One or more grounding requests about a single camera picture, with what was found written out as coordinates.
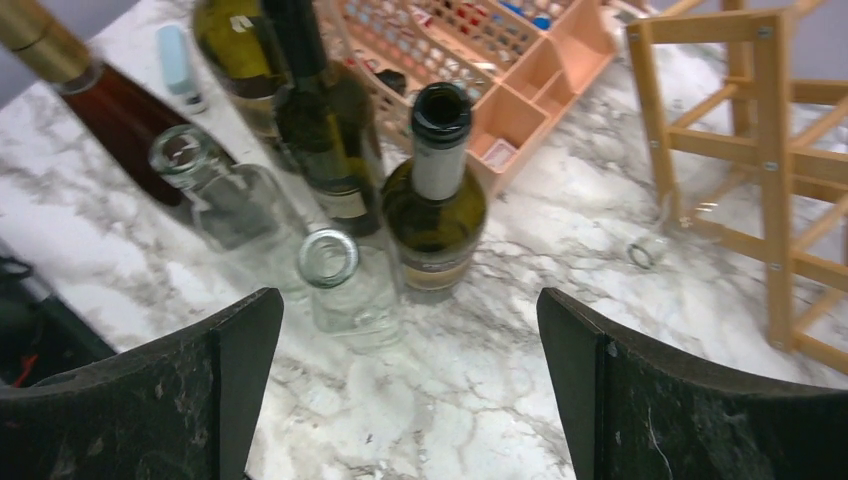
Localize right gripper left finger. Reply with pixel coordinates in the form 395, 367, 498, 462
1, 288, 284, 479

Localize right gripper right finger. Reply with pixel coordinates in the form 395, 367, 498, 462
537, 288, 847, 479

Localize green bottle silver cap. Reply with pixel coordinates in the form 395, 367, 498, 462
381, 82, 488, 296

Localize red bottle gold cap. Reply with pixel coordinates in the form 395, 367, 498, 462
1, 1, 189, 208

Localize dark green wine bottle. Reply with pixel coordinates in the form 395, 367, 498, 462
261, 1, 385, 237

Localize dark bottle brown label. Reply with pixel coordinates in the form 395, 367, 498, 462
191, 0, 298, 173

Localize wooden wine rack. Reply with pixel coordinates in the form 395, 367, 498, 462
626, 1, 847, 372

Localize light blue eraser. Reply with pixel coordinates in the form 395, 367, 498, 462
156, 24, 207, 114

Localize peach plastic file organizer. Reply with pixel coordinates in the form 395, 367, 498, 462
315, 1, 617, 195

